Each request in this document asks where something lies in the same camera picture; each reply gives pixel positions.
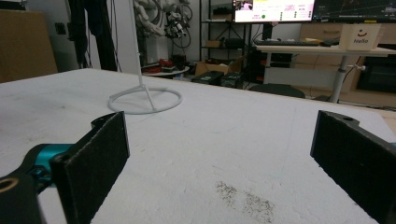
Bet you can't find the black cabinet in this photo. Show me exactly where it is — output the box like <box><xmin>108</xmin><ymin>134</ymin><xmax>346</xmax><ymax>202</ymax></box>
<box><xmin>355</xmin><ymin>55</ymin><xmax>396</xmax><ymax>94</ymax></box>

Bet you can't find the black round stool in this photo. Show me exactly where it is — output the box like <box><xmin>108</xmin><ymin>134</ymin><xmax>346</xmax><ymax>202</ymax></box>
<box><xmin>247</xmin><ymin>82</ymin><xmax>306</xmax><ymax>100</ymax></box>

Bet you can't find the white wire display rack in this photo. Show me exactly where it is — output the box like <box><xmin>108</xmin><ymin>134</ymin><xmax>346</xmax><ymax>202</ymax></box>
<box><xmin>107</xmin><ymin>0</ymin><xmax>183</xmax><ymax>116</ymax></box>

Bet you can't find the dark computer monitor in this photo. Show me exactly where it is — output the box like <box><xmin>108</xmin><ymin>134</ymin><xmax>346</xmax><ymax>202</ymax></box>
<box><xmin>312</xmin><ymin>0</ymin><xmax>396</xmax><ymax>24</ymax></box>

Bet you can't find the white desk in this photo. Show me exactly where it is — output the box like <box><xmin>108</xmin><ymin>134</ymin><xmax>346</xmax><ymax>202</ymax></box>
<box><xmin>254</xmin><ymin>44</ymin><xmax>396</xmax><ymax>105</ymax></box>

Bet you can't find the brown cardboard box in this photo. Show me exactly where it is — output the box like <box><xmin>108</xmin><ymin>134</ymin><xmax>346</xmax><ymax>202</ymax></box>
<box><xmin>193</xmin><ymin>56</ymin><xmax>245</xmax><ymax>77</ymax></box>

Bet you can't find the brown board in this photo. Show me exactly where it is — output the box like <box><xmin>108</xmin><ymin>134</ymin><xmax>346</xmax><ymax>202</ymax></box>
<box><xmin>0</xmin><ymin>8</ymin><xmax>59</xmax><ymax>84</ymax></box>

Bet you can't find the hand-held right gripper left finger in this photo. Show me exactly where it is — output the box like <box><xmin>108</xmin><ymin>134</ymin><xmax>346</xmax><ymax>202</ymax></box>
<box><xmin>22</xmin><ymin>110</ymin><xmax>131</xmax><ymax>224</ymax></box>

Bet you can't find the round white table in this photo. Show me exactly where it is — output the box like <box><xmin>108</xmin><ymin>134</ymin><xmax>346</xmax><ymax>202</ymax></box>
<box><xmin>142</xmin><ymin>64</ymin><xmax>191</xmax><ymax>77</ymax></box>

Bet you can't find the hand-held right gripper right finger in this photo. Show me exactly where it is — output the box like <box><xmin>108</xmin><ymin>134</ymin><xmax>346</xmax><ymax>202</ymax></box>
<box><xmin>309</xmin><ymin>109</ymin><xmax>396</xmax><ymax>224</ymax></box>

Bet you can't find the black metal frame stand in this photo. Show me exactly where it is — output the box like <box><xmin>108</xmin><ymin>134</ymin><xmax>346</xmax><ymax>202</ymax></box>
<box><xmin>66</xmin><ymin>0</ymin><xmax>119</xmax><ymax>73</ymax></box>

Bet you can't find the white foam board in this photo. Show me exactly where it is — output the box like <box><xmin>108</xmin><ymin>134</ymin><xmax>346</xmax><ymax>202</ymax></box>
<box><xmin>0</xmin><ymin>67</ymin><xmax>396</xmax><ymax>224</ymax></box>

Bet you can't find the white cardboard box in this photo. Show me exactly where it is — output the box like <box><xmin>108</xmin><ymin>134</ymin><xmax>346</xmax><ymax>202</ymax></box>
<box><xmin>338</xmin><ymin>22</ymin><xmax>385</xmax><ymax>52</ymax></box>

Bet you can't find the bright computer monitor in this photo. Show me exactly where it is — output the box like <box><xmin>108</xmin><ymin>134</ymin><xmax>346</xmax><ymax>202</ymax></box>
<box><xmin>232</xmin><ymin>0</ymin><xmax>316</xmax><ymax>24</ymax></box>

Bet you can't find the black metal shelf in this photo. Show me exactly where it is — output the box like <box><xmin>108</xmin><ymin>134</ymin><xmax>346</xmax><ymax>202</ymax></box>
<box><xmin>198</xmin><ymin>0</ymin><xmax>254</xmax><ymax>77</ymax></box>

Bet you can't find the black keyboard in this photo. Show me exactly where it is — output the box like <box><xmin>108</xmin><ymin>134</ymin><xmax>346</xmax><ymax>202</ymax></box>
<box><xmin>254</xmin><ymin>39</ymin><xmax>321</xmax><ymax>48</ymax></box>

